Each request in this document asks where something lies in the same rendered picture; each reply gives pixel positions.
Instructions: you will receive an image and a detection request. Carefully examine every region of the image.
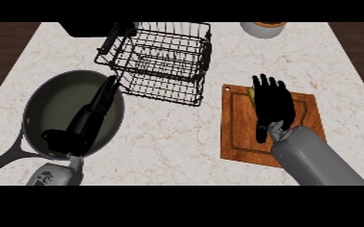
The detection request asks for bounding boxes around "yellow-green pear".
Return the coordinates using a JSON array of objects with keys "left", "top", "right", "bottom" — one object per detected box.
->
[{"left": 247, "top": 87, "right": 258, "bottom": 108}]

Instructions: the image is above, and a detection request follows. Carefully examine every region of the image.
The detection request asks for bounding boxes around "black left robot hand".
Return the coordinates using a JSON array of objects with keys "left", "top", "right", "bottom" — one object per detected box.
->
[{"left": 40, "top": 75, "right": 122, "bottom": 158}]

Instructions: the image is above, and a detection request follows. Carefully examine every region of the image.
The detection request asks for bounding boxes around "black wire tiered basket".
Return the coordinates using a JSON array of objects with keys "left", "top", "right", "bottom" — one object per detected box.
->
[{"left": 92, "top": 21, "right": 213, "bottom": 108}]

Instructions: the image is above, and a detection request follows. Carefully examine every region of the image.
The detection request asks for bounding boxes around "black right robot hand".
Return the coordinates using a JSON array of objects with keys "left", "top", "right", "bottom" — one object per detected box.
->
[{"left": 250, "top": 73, "right": 298, "bottom": 144}]

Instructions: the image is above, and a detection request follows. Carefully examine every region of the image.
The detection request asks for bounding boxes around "grey pot with orange contents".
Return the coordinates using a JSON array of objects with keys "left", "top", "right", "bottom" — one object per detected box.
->
[{"left": 238, "top": 21, "right": 289, "bottom": 39}]

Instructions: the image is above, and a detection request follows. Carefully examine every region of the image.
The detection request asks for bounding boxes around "black appliance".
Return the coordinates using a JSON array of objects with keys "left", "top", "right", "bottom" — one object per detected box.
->
[{"left": 58, "top": 21, "right": 139, "bottom": 38}]

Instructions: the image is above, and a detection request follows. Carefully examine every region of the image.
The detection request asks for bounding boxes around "dark grey frying pan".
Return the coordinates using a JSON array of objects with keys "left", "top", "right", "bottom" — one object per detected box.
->
[{"left": 0, "top": 69, "right": 128, "bottom": 169}]

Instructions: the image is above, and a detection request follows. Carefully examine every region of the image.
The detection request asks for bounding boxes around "brown wooden cutting board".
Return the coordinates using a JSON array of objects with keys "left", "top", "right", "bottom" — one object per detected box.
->
[{"left": 219, "top": 83, "right": 329, "bottom": 169}]

